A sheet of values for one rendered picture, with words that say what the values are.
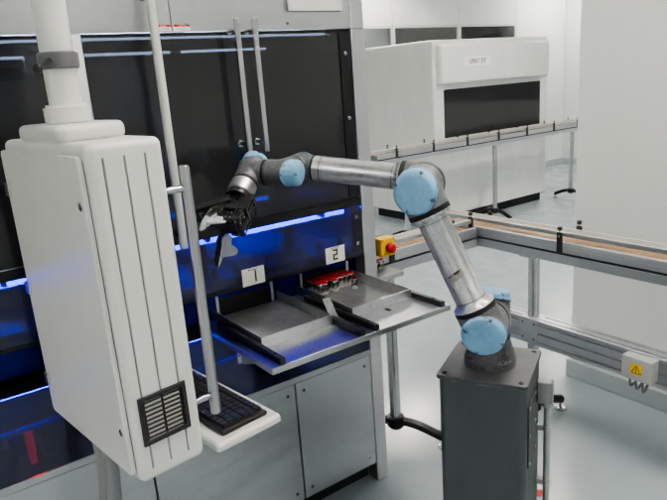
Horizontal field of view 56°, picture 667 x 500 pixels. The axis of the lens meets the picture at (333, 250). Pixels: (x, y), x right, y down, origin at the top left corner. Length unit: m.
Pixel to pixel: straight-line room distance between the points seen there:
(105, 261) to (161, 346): 0.23
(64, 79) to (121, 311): 0.52
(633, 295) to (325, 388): 1.63
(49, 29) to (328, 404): 1.61
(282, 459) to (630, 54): 2.27
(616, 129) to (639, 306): 0.84
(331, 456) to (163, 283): 1.37
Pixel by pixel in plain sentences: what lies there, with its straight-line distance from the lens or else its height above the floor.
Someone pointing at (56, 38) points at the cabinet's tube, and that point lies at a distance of 1.53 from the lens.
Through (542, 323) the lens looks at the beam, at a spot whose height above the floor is 0.54.
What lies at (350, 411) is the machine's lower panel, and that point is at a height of 0.37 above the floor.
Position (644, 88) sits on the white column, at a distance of 3.17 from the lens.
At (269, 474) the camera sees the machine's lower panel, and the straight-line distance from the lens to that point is 2.45.
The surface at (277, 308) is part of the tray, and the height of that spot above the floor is 0.88.
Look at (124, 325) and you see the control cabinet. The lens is 1.39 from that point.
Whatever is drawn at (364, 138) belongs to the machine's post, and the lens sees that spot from 2.33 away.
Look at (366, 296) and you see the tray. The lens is 2.26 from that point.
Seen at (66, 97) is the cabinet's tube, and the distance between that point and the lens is 1.52.
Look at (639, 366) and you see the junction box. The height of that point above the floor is 0.52.
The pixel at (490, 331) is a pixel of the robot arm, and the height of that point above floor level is 0.97.
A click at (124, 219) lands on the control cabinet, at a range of 1.34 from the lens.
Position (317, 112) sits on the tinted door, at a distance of 2.21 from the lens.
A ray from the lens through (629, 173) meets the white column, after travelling 3.23.
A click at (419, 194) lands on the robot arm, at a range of 1.63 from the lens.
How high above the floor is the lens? 1.64
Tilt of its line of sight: 15 degrees down
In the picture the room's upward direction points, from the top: 4 degrees counter-clockwise
